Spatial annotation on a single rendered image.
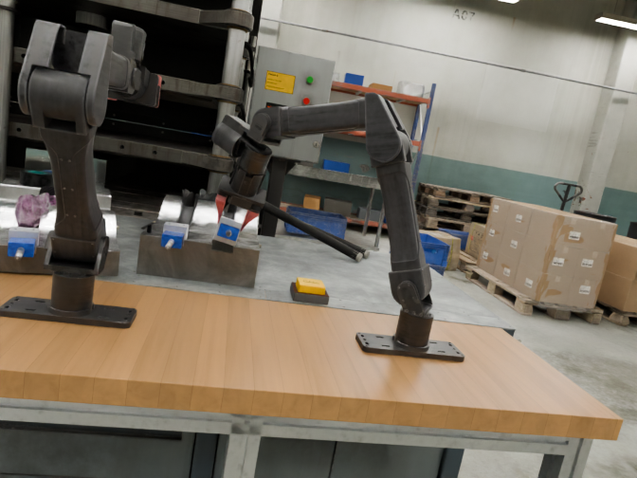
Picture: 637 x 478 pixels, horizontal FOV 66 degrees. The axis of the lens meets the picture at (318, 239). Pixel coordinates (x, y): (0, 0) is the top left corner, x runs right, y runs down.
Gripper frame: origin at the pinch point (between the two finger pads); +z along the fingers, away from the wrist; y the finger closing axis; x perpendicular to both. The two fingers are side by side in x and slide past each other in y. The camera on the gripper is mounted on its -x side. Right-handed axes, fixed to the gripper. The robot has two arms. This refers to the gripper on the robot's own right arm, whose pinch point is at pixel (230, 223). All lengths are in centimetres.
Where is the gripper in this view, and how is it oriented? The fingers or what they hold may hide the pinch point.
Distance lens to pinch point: 113.2
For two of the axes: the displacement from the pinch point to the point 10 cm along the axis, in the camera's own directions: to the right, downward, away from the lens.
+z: -3.9, 7.8, 4.9
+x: 0.0, 5.3, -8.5
